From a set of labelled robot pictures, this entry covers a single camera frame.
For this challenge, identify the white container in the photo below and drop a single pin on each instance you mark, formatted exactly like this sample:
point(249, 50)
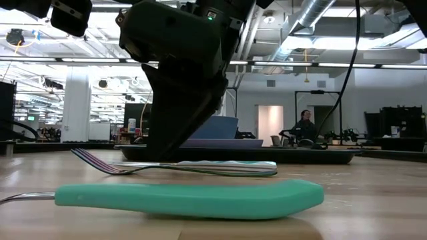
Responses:
point(132, 125)

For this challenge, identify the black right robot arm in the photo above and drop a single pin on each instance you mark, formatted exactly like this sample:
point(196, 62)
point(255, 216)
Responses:
point(418, 13)

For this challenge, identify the dark green tray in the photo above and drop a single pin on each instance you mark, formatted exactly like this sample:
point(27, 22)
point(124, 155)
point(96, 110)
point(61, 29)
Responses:
point(267, 156)

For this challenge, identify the black background robot arm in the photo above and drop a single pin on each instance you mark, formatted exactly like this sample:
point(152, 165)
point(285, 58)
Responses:
point(347, 135)
point(287, 135)
point(247, 135)

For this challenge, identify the black cabinet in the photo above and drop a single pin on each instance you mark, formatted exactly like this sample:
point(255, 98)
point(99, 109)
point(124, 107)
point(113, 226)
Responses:
point(400, 120)

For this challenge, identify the blue bowl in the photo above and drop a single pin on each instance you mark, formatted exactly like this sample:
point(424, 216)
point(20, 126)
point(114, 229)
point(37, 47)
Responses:
point(217, 128)

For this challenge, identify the black station frame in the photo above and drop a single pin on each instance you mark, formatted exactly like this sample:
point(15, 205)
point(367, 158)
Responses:
point(236, 100)
point(317, 92)

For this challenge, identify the lit doorway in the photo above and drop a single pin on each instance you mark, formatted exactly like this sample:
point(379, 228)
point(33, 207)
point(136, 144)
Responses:
point(270, 125)

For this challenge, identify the silver ventilation duct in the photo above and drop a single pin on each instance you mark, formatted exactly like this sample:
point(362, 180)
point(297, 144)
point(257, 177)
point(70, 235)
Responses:
point(310, 13)

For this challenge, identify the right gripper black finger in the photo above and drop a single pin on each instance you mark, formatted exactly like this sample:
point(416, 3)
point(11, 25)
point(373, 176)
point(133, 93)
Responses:
point(173, 110)

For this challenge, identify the lavender plate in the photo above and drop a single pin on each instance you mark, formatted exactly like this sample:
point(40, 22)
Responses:
point(233, 143)

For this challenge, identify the white building column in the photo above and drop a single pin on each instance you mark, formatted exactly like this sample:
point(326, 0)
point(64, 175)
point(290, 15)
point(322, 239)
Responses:
point(76, 100)

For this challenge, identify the iridescent metal fork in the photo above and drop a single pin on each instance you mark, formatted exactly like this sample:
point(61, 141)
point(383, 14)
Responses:
point(233, 172)

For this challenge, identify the black monitor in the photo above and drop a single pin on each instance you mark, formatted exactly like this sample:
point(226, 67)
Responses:
point(133, 111)

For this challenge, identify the black ceiling camera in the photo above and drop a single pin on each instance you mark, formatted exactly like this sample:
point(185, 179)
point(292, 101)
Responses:
point(15, 36)

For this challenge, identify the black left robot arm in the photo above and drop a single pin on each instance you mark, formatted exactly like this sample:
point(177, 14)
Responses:
point(23, 6)

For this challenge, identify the black panel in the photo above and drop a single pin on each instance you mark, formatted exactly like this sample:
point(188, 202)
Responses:
point(7, 106)

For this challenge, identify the person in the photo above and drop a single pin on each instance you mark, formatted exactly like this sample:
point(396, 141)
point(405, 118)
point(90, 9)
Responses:
point(305, 128)

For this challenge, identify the LED light bar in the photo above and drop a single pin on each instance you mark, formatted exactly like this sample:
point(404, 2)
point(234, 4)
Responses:
point(90, 60)

